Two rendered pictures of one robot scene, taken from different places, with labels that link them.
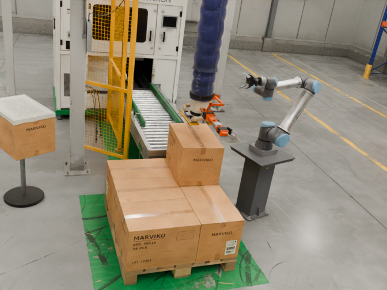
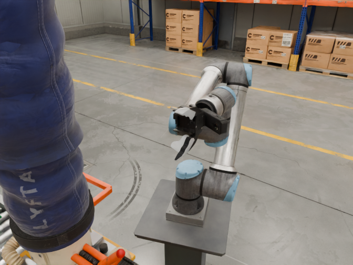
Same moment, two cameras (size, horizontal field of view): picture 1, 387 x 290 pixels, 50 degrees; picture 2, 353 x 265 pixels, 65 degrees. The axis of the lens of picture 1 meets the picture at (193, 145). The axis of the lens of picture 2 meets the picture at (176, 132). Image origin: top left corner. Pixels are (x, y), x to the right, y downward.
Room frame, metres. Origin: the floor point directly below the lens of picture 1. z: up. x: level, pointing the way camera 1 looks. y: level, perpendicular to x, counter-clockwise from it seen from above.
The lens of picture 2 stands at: (3.03, 0.06, 1.95)
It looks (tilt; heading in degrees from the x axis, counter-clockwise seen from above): 29 degrees down; 323
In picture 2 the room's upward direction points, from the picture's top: straight up
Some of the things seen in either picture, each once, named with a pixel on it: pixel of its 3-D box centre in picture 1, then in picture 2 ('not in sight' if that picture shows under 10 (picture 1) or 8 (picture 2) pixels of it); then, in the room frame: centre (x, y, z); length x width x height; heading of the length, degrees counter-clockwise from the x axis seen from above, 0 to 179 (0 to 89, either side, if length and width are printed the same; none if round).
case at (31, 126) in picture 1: (20, 125); not in sight; (3.63, 1.69, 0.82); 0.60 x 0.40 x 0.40; 50
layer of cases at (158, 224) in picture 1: (167, 205); not in sight; (3.32, 0.16, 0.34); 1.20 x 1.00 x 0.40; 22
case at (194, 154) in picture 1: (193, 153); not in sight; (3.72, -0.01, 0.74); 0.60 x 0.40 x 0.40; 18
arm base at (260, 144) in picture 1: (264, 142); (188, 196); (3.98, -0.73, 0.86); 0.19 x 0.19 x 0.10
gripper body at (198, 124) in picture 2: (253, 80); (193, 118); (3.63, -0.45, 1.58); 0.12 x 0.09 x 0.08; 110
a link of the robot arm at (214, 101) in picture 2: (261, 80); (207, 108); (3.65, -0.53, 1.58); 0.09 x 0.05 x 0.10; 20
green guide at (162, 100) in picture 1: (166, 102); not in sight; (5.58, 0.47, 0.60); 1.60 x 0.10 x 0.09; 22
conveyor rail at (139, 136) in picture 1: (129, 118); not in sight; (5.03, 0.88, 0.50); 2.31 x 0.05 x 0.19; 22
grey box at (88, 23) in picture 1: (88, 35); not in sight; (4.41, 1.27, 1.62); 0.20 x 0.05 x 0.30; 22
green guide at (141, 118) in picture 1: (129, 102); not in sight; (5.38, 0.96, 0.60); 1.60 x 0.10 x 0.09; 22
